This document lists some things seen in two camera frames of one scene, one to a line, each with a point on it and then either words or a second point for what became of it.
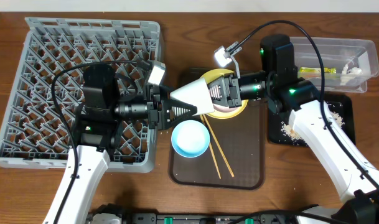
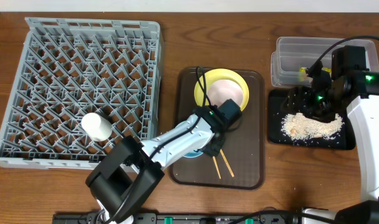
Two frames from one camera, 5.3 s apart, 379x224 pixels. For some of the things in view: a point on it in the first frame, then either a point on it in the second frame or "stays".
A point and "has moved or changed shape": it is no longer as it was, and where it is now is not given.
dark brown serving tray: (235, 158) stays
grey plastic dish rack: (35, 134) stays
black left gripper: (154, 107) → (216, 147)
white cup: (197, 94) has moved or changed shape
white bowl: (225, 109) has moved or changed shape
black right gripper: (233, 91) → (315, 112)
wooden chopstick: (201, 116) stays
